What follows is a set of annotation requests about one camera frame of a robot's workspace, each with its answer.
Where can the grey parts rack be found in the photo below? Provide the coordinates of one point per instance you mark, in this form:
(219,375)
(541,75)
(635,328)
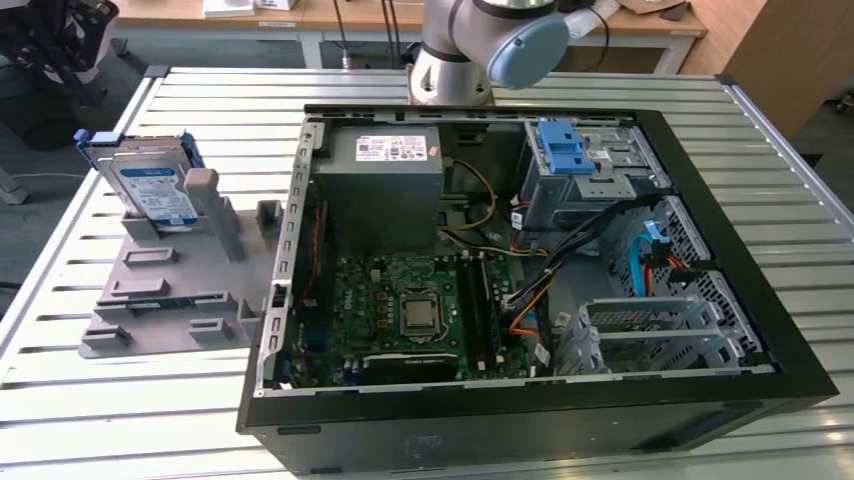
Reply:
(187,280)

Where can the wooden desk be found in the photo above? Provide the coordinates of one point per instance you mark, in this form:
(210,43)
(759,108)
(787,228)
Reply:
(167,22)

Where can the black mesh bin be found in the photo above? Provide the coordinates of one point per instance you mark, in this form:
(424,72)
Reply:
(47,125)

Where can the brown cardboard piece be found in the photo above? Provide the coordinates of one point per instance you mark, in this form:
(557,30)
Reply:
(650,7)

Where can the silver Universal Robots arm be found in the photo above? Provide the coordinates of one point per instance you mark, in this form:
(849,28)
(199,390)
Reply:
(454,75)

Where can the hard disk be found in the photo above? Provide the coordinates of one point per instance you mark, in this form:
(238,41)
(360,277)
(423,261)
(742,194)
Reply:
(150,192)

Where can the grey power supply unit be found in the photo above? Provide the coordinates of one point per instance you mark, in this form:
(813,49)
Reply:
(380,200)

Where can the metal disk bay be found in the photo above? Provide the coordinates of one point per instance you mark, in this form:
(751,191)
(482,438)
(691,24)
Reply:
(667,334)

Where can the black graphics card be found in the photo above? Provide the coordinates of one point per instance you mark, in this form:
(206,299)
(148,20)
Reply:
(410,367)

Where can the blue plastic drive latch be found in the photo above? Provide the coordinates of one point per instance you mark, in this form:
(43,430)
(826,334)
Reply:
(563,150)

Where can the black PC case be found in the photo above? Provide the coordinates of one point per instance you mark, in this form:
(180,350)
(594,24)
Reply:
(534,430)

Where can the small white printed box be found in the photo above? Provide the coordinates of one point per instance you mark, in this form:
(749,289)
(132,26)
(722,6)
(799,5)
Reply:
(276,4)

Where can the green motherboard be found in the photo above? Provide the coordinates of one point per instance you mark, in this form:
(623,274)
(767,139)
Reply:
(360,300)

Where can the metal optical drive cage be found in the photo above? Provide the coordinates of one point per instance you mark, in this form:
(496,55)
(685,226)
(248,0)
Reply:
(601,200)

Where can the silver CPU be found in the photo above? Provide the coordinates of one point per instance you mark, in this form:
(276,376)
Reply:
(419,314)

